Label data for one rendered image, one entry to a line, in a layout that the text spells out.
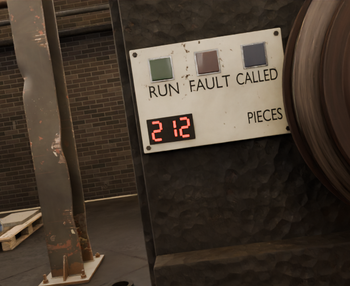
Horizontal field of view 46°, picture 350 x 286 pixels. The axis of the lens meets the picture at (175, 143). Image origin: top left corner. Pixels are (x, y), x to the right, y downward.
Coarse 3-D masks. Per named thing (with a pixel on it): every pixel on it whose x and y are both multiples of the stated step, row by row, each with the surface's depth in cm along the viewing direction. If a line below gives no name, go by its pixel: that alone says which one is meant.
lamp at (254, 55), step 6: (246, 48) 69; (252, 48) 69; (258, 48) 69; (246, 54) 69; (252, 54) 69; (258, 54) 69; (264, 54) 69; (246, 60) 69; (252, 60) 69; (258, 60) 69; (264, 60) 69; (246, 66) 69
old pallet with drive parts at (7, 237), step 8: (40, 216) 537; (24, 224) 490; (40, 224) 538; (0, 232) 466; (8, 232) 459; (16, 232) 456; (24, 232) 490; (32, 232) 502; (0, 240) 437; (8, 240) 437; (16, 240) 469; (8, 248) 437
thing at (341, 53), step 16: (336, 16) 54; (336, 32) 54; (336, 48) 55; (320, 64) 56; (336, 64) 55; (320, 80) 56; (336, 80) 55; (336, 96) 55; (336, 112) 55; (336, 128) 55; (336, 144) 57
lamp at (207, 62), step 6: (198, 54) 70; (204, 54) 70; (210, 54) 70; (216, 54) 69; (198, 60) 70; (204, 60) 70; (210, 60) 70; (216, 60) 70; (198, 66) 70; (204, 66) 70; (210, 66) 70; (216, 66) 70; (198, 72) 70; (204, 72) 70; (210, 72) 70
